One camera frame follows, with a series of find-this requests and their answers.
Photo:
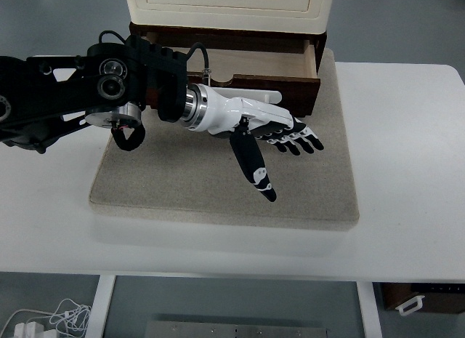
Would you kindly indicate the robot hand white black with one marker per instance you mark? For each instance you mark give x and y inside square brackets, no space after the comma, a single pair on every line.
[232,110]

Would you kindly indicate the dark brown wooden drawer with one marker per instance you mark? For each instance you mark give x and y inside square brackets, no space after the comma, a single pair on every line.
[298,94]

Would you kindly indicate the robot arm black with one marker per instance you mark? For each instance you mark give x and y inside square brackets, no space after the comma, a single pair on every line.
[72,87]

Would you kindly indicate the cream plastic cabinet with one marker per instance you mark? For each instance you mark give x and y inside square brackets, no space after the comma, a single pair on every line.
[225,16]

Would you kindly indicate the grey beige square mat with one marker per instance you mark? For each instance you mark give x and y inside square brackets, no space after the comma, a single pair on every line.
[181,192]

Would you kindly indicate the white table leg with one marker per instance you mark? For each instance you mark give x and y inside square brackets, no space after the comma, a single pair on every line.
[100,309]
[368,312]

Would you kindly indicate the black flat device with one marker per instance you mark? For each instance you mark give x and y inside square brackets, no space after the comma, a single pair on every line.
[436,288]

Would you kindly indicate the brown wooden box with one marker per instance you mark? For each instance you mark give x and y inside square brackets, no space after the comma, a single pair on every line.
[443,302]

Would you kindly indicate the white power adapter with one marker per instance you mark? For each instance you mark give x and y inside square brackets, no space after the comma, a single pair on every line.
[27,330]

